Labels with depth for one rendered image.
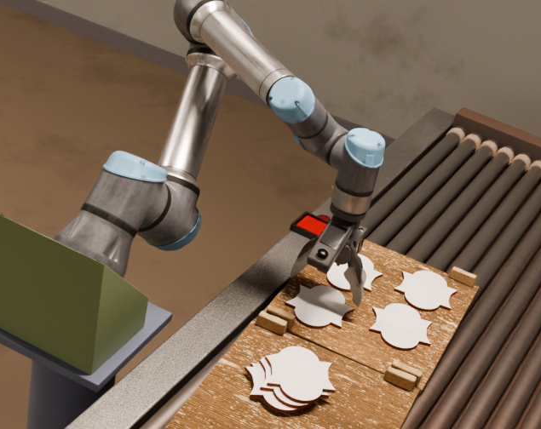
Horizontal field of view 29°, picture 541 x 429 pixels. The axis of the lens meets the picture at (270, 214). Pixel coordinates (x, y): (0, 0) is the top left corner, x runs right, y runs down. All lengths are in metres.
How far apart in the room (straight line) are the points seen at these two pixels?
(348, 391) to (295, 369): 0.11
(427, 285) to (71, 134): 2.49
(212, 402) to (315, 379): 0.19
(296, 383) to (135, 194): 0.46
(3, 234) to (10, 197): 2.10
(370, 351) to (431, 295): 0.25
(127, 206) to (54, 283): 0.20
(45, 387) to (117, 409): 0.31
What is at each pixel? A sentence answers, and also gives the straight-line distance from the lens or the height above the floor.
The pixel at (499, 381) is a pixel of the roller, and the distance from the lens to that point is 2.14.
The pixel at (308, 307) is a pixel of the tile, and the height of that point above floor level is 0.94.
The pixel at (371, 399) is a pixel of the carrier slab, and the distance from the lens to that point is 1.96.
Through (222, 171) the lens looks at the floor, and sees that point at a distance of 4.38.
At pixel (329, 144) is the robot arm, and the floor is 1.28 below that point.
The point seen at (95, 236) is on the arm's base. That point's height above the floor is 1.09.
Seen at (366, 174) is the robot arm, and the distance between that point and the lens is 1.96.
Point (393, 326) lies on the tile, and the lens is 2.13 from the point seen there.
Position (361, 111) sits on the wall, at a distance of 4.79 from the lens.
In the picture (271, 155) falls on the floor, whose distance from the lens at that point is 4.57.
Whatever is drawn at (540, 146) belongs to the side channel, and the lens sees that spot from 3.02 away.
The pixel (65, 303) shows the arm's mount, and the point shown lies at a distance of 1.93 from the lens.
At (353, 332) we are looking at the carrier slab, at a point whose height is 0.94.
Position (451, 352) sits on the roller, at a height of 0.92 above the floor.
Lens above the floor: 2.20
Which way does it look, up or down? 32 degrees down
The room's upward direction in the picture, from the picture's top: 12 degrees clockwise
